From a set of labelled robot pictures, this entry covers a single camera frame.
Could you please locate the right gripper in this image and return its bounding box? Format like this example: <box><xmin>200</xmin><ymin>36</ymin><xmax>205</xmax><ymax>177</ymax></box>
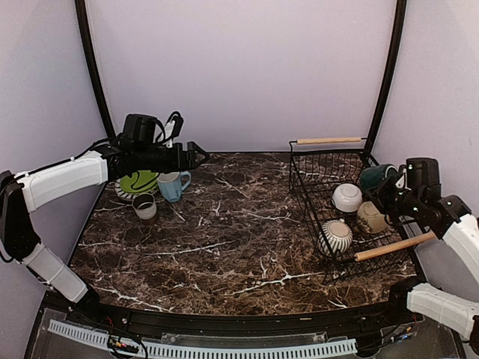
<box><xmin>367</xmin><ymin>174</ymin><xmax>424</xmax><ymax>221</ymax></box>

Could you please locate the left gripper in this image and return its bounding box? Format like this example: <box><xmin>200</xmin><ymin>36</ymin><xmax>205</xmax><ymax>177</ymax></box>
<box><xmin>135</xmin><ymin>141</ymin><xmax>211</xmax><ymax>174</ymax></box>

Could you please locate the dark green cup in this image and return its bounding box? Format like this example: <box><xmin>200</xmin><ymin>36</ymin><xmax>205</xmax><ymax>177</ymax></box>
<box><xmin>359</xmin><ymin>164</ymin><xmax>397</xmax><ymax>192</ymax></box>

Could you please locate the light blue mug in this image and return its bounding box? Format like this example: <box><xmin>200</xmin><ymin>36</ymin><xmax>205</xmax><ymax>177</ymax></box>
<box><xmin>157</xmin><ymin>171</ymin><xmax>192</xmax><ymax>203</ymax></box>

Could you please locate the lime green plastic plate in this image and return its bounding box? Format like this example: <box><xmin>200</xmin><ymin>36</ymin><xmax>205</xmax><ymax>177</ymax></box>
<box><xmin>119</xmin><ymin>171</ymin><xmax>159</xmax><ymax>195</ymax></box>

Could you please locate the brown ceramic cup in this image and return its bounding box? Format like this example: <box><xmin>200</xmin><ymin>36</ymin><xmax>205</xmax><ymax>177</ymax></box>
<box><xmin>132</xmin><ymin>194</ymin><xmax>158</xmax><ymax>224</ymax></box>

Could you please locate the white blue striped plate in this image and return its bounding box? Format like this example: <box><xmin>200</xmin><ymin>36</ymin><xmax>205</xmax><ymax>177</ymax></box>
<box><xmin>114</xmin><ymin>174</ymin><xmax>159</xmax><ymax>203</ymax></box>

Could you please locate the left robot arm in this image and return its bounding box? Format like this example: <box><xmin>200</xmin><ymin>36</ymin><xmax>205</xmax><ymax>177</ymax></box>
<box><xmin>1</xmin><ymin>141</ymin><xmax>210</xmax><ymax>326</ymax></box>

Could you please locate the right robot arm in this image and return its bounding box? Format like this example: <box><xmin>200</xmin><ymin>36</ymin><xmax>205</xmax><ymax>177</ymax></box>
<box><xmin>366</xmin><ymin>177</ymin><xmax>478</xmax><ymax>352</ymax></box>

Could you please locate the beige ceramic bowl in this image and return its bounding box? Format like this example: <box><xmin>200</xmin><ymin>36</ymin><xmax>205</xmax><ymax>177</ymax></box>
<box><xmin>356</xmin><ymin>201</ymin><xmax>388</xmax><ymax>234</ymax></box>

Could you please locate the white ceramic bowl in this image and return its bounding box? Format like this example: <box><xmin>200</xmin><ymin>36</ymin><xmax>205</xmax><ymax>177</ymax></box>
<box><xmin>332</xmin><ymin>183</ymin><xmax>362</xmax><ymax>213</ymax></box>

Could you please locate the striped ceramic bowl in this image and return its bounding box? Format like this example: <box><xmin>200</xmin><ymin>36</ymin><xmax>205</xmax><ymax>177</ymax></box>
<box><xmin>319</xmin><ymin>219</ymin><xmax>353</xmax><ymax>257</ymax></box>

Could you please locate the grey deer pattern plate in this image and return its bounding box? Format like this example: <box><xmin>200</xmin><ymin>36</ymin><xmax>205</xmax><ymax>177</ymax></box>
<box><xmin>113</xmin><ymin>177</ymin><xmax>159</xmax><ymax>203</ymax></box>

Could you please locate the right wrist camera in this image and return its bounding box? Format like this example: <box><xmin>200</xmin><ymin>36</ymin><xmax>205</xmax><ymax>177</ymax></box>
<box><xmin>395</xmin><ymin>157</ymin><xmax>442</xmax><ymax>197</ymax></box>

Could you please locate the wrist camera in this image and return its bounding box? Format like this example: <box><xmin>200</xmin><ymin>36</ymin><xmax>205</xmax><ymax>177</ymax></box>
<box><xmin>395</xmin><ymin>157</ymin><xmax>442</xmax><ymax>197</ymax></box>
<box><xmin>123</xmin><ymin>111</ymin><xmax>184</xmax><ymax>147</ymax></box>

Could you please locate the black wire dish rack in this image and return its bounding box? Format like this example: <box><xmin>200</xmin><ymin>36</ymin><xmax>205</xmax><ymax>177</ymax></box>
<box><xmin>289</xmin><ymin>141</ymin><xmax>424</xmax><ymax>283</ymax></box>

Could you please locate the front wooden rack handle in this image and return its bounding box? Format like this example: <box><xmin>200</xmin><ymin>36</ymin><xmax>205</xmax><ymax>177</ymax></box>
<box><xmin>354</xmin><ymin>231</ymin><xmax>436</xmax><ymax>262</ymax></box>

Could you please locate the wooden rack handle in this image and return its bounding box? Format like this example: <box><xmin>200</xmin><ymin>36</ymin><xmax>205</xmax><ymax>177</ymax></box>
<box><xmin>354</xmin><ymin>231</ymin><xmax>436</xmax><ymax>262</ymax></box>
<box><xmin>296</xmin><ymin>137</ymin><xmax>364</xmax><ymax>145</ymax></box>

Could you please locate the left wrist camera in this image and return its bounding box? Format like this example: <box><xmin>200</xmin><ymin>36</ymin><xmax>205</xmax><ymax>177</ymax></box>
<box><xmin>123</xmin><ymin>111</ymin><xmax>184</xmax><ymax>147</ymax></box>

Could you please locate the rear wooden rack handle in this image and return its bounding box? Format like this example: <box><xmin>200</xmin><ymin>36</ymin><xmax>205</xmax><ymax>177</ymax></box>
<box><xmin>296</xmin><ymin>137</ymin><xmax>364</xmax><ymax>145</ymax></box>

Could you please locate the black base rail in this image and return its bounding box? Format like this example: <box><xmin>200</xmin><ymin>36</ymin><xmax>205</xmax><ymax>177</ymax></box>
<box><xmin>39</xmin><ymin>289</ymin><xmax>448</xmax><ymax>340</ymax></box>

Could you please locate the white slotted cable duct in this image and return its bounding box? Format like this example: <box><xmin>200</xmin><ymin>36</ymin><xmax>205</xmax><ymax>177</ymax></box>
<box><xmin>48</xmin><ymin>319</ymin><xmax>358</xmax><ymax>358</ymax></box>

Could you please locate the left black frame post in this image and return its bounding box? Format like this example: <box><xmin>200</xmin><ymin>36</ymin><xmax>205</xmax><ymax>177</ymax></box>
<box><xmin>74</xmin><ymin>0</ymin><xmax>116</xmax><ymax>138</ymax></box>

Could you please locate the black frame post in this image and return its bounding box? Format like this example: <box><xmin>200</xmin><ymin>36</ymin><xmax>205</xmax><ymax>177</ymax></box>
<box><xmin>74</xmin><ymin>0</ymin><xmax>116</xmax><ymax>138</ymax></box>
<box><xmin>364</xmin><ymin>0</ymin><xmax>407</xmax><ymax>154</ymax></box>

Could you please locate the right black frame post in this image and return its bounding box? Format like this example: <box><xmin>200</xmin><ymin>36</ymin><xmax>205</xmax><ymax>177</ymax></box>
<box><xmin>364</xmin><ymin>0</ymin><xmax>407</xmax><ymax>154</ymax></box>

